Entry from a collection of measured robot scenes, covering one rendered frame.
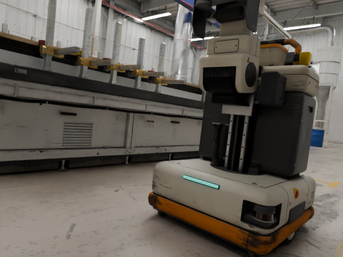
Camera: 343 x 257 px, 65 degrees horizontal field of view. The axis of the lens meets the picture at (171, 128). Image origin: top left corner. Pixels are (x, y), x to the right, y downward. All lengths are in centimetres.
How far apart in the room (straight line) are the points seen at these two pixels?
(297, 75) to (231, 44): 34
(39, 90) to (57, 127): 42
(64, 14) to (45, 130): 831
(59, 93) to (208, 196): 120
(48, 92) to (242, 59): 123
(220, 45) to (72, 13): 937
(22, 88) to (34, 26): 799
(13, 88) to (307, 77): 155
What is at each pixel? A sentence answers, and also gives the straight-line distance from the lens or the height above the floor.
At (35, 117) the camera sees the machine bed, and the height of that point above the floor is 40.
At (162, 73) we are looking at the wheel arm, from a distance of 212.
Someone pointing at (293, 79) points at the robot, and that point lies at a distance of 136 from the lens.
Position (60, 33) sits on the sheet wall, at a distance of 1006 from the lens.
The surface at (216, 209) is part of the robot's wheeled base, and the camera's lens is 115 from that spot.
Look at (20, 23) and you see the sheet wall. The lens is 959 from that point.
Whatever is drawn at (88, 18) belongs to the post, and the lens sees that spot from 203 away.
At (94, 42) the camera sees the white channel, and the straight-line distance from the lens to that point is 319.
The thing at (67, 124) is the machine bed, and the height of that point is 36.
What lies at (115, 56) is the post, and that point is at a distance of 211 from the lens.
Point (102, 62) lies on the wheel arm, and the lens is 185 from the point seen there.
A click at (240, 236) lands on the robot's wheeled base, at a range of 112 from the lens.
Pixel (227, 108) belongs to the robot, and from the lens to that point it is 137.
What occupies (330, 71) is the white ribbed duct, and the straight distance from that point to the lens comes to 998.
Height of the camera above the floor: 52
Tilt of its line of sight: 3 degrees down
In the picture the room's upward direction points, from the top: 6 degrees clockwise
